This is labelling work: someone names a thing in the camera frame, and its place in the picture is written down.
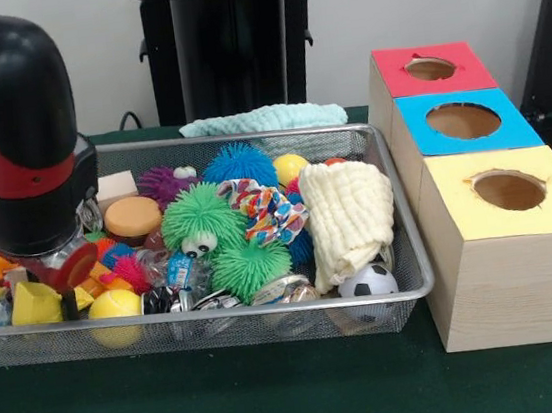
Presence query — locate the yellow tennis ball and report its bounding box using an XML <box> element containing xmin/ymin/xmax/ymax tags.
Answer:
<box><xmin>85</xmin><ymin>286</ymin><xmax>148</xmax><ymax>351</ymax></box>

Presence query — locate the multicoloured patterned cloth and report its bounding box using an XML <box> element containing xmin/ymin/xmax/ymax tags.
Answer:
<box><xmin>218</xmin><ymin>170</ymin><xmax>313</xmax><ymax>252</ymax></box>

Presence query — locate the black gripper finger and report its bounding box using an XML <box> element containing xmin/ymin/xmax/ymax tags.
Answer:
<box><xmin>62</xmin><ymin>290</ymin><xmax>79</xmax><ymax>322</ymax></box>

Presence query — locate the mint green cloth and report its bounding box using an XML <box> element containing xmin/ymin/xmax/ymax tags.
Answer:
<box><xmin>177</xmin><ymin>95</ymin><xmax>350</xmax><ymax>147</ymax></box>

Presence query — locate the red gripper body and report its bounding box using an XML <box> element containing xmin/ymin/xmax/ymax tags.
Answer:
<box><xmin>0</xmin><ymin>217</ymin><xmax>104</xmax><ymax>302</ymax></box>

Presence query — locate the dark green tablecloth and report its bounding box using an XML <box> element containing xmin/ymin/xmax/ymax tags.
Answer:
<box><xmin>0</xmin><ymin>77</ymin><xmax>552</xmax><ymax>413</ymax></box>

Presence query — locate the purple spiky ball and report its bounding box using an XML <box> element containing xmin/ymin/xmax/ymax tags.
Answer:
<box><xmin>136</xmin><ymin>162</ymin><xmax>201</xmax><ymax>212</ymax></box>

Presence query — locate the green spiky ball with face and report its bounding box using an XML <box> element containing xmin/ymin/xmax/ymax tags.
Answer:
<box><xmin>156</xmin><ymin>178</ymin><xmax>250</xmax><ymax>263</ymax></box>

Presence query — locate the yellow-green ball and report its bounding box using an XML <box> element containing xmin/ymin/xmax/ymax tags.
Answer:
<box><xmin>272</xmin><ymin>151</ymin><xmax>313</xmax><ymax>189</ymax></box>

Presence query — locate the wooden box with three holes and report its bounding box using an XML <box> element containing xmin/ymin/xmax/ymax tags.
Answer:
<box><xmin>361</xmin><ymin>29</ymin><xmax>552</xmax><ymax>362</ymax></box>

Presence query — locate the yellow toy cheese wedge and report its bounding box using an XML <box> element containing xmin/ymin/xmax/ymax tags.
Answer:
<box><xmin>6</xmin><ymin>273</ymin><xmax>97</xmax><ymax>329</ymax></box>

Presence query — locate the clear mesh bin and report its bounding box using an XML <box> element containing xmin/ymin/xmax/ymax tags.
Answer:
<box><xmin>0</xmin><ymin>104</ymin><xmax>443</xmax><ymax>379</ymax></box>

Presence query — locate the black cable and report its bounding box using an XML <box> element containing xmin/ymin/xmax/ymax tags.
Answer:
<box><xmin>118</xmin><ymin>109</ymin><xmax>145</xmax><ymax>133</ymax></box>

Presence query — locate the blue spiky ball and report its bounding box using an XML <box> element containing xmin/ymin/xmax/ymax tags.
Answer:
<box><xmin>198</xmin><ymin>136</ymin><xmax>279</xmax><ymax>191</ymax></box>

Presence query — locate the small soccer ball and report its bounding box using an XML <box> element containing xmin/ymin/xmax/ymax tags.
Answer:
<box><xmin>337</xmin><ymin>260</ymin><xmax>401</xmax><ymax>302</ymax></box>

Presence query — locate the cream waffle cloth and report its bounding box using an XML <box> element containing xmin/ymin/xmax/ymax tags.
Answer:
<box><xmin>294</xmin><ymin>154</ymin><xmax>405</xmax><ymax>297</ymax></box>

